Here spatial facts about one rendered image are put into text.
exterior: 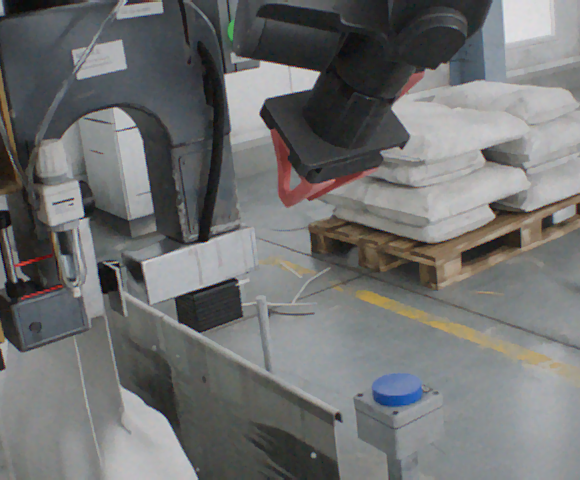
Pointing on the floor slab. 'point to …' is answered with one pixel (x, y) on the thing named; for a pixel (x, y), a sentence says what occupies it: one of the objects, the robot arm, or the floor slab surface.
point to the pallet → (395, 254)
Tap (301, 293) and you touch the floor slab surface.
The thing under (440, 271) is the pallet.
